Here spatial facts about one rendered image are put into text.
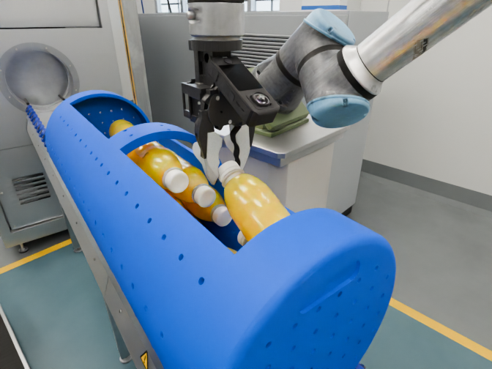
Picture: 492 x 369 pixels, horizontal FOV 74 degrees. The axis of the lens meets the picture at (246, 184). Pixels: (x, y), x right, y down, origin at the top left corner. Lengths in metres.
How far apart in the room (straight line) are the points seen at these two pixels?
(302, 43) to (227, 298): 0.60
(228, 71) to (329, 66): 0.29
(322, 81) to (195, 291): 0.49
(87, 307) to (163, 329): 1.73
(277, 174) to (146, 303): 0.49
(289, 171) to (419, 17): 0.40
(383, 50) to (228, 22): 0.31
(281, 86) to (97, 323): 1.57
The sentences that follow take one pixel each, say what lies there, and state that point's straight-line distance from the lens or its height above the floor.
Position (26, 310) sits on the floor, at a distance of 2.23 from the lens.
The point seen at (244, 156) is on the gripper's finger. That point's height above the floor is 1.21.
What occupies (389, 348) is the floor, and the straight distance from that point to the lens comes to 1.88.
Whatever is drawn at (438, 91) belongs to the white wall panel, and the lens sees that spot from 3.12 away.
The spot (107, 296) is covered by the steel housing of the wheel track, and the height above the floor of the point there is 0.86.
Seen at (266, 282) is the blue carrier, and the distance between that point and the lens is 0.28.
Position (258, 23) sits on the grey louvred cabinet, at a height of 1.38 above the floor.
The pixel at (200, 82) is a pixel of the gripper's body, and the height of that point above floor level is 1.33.
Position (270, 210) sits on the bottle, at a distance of 0.44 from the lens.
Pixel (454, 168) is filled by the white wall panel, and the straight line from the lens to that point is 3.22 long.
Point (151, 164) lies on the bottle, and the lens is 0.59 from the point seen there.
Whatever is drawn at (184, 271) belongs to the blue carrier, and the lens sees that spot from 0.34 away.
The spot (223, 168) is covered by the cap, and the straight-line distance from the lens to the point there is 0.50.
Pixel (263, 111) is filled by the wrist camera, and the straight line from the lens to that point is 0.40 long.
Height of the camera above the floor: 1.41
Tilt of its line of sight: 27 degrees down
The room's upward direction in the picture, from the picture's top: straight up
